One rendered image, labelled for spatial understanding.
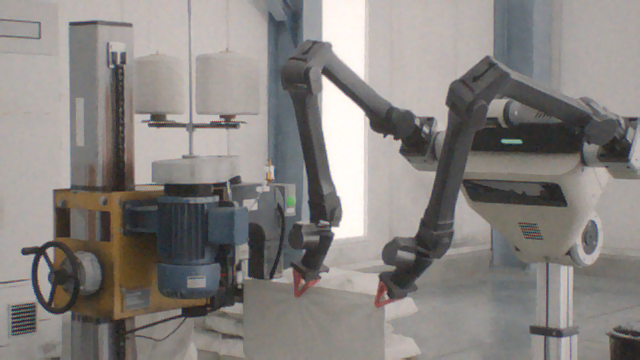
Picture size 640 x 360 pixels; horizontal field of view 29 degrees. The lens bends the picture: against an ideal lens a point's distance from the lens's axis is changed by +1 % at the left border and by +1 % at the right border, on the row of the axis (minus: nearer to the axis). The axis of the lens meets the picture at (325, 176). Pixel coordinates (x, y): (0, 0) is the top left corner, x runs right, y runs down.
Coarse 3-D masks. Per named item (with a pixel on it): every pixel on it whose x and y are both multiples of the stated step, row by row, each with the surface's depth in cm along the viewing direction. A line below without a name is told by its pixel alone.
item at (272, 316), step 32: (256, 288) 328; (288, 288) 321; (320, 288) 313; (256, 320) 328; (288, 320) 321; (320, 320) 314; (352, 320) 304; (384, 320) 298; (256, 352) 329; (288, 352) 321; (320, 352) 314; (352, 352) 305; (384, 352) 298
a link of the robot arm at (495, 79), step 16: (480, 64) 266; (496, 64) 265; (464, 80) 267; (480, 80) 264; (496, 80) 262; (512, 80) 266; (528, 80) 270; (464, 96) 264; (480, 96) 263; (512, 96) 269; (528, 96) 271; (544, 96) 274; (560, 96) 277; (464, 112) 264; (544, 112) 277; (560, 112) 279; (576, 112) 281; (576, 128) 284; (592, 128) 282; (608, 128) 285
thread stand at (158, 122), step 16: (192, 0) 313; (192, 32) 314; (192, 48) 314; (192, 64) 315; (192, 80) 315; (192, 96) 315; (192, 112) 315; (192, 128) 314; (224, 128) 308; (192, 144) 315
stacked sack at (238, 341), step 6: (240, 336) 622; (228, 342) 613; (234, 342) 612; (240, 342) 610; (222, 348) 615; (228, 348) 612; (234, 348) 609; (240, 348) 607; (222, 354) 611; (228, 354) 609; (234, 354) 607; (240, 354) 605
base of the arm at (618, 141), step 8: (624, 120) 293; (632, 120) 297; (624, 128) 291; (632, 128) 294; (616, 136) 290; (624, 136) 291; (632, 136) 293; (608, 144) 293; (616, 144) 291; (624, 144) 292; (632, 144) 293; (600, 152) 297; (608, 152) 296; (616, 152) 294; (624, 152) 293; (632, 152) 293; (600, 160) 297; (608, 160) 295; (616, 160) 294; (624, 160) 292
